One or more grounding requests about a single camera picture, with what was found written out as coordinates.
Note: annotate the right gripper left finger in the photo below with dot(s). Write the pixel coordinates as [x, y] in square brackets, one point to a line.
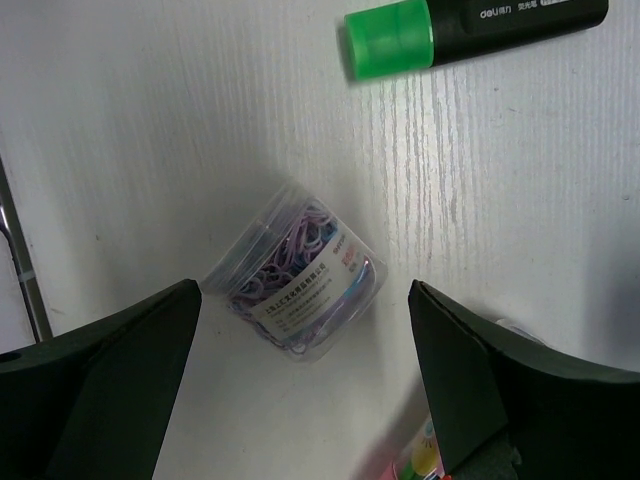
[95, 403]

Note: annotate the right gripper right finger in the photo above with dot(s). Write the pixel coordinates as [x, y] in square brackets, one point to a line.
[507, 407]

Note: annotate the clear jar of paperclips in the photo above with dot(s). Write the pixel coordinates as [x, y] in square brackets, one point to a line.
[298, 275]

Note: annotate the green cap black highlighter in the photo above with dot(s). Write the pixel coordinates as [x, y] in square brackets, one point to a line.
[416, 35]

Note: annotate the pink cap clear tube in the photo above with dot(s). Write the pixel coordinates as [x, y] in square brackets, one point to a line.
[420, 459]

